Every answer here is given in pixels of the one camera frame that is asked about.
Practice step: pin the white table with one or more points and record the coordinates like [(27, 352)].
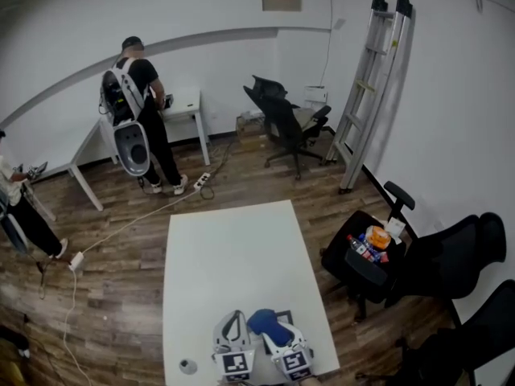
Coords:
[(237, 264), (86, 151), (185, 105)]

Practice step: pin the plastic bottle with red label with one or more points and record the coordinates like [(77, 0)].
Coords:
[(360, 247)]

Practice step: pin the white wall box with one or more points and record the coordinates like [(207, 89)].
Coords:
[(316, 94)]

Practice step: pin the black office chair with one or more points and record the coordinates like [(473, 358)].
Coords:
[(438, 264), (483, 336), (281, 123)]

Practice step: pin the grey backpack with white shell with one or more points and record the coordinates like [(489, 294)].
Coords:
[(10, 223), (124, 127)]

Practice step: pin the cardboard box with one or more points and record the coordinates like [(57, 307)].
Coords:
[(250, 131)]

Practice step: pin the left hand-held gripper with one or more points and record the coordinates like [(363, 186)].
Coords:
[(235, 366)]

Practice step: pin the small grey round object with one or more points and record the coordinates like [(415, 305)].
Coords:
[(188, 366)]

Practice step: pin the white paper box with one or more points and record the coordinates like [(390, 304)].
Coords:
[(395, 229)]

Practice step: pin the aluminium ladder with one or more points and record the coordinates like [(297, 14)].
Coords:
[(374, 95)]

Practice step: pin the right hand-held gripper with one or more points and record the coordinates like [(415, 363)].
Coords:
[(295, 364)]

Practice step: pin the blue cloth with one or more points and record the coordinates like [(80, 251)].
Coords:
[(267, 326)]

